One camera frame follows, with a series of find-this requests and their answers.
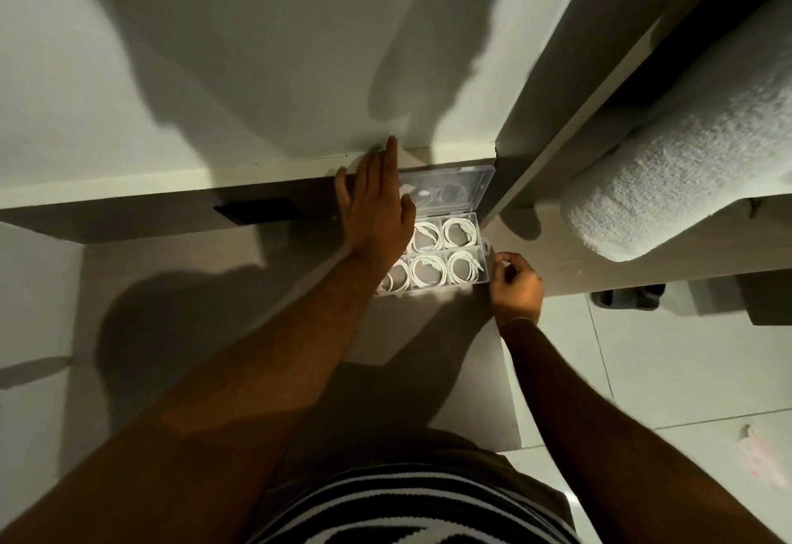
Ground person's right hand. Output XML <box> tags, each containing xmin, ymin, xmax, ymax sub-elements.
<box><xmin>488</xmin><ymin>251</ymin><xmax>545</xmax><ymax>327</ymax></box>

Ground person's left hand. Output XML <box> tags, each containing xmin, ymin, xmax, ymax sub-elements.
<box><xmin>335</xmin><ymin>135</ymin><xmax>417</xmax><ymax>268</ymax></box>

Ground person's left forearm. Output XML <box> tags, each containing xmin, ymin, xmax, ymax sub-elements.
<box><xmin>0</xmin><ymin>248</ymin><xmax>397</xmax><ymax>544</ymax></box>

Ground person's right forearm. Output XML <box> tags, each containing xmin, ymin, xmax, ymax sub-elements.
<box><xmin>499</xmin><ymin>317</ymin><xmax>788</xmax><ymax>544</ymax></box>

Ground clear plastic organizer box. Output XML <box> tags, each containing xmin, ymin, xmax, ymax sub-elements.
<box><xmin>374</xmin><ymin>165</ymin><xmax>500</xmax><ymax>298</ymax></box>

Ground black sandal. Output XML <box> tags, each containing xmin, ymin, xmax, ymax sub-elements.
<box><xmin>589</xmin><ymin>283</ymin><xmax>667</xmax><ymax>313</ymax></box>

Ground brown shorts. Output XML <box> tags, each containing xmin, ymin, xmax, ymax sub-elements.
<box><xmin>272</xmin><ymin>428</ymin><xmax>579</xmax><ymax>526</ymax></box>

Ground white rolled towel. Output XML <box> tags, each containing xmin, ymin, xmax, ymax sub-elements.
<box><xmin>559</xmin><ymin>0</ymin><xmax>792</xmax><ymax>263</ymax></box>

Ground black white striped shirt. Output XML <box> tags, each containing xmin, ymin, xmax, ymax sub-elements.
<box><xmin>246</xmin><ymin>462</ymin><xmax>584</xmax><ymax>544</ymax></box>

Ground pink white floor scrap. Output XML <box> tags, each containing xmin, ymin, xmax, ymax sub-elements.
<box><xmin>736</xmin><ymin>424</ymin><xmax>774</xmax><ymax>478</ymax></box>

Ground white coiled cable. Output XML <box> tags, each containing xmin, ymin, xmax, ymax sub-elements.
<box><xmin>447</xmin><ymin>249</ymin><xmax>486</xmax><ymax>283</ymax></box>
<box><xmin>377</xmin><ymin>262</ymin><xmax>411</xmax><ymax>297</ymax></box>
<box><xmin>442</xmin><ymin>214</ymin><xmax>479</xmax><ymax>247</ymax></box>
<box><xmin>411</xmin><ymin>254</ymin><xmax>448</xmax><ymax>288</ymax></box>
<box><xmin>412</xmin><ymin>221</ymin><xmax>444</xmax><ymax>253</ymax></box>

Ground black rectangular wall plate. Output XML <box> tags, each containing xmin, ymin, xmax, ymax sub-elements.
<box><xmin>213</xmin><ymin>197</ymin><xmax>302</xmax><ymax>227</ymax></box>

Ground white wooden furniture frame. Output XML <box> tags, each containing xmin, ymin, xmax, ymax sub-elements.
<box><xmin>479</xmin><ymin>0</ymin><xmax>792</xmax><ymax>328</ymax></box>

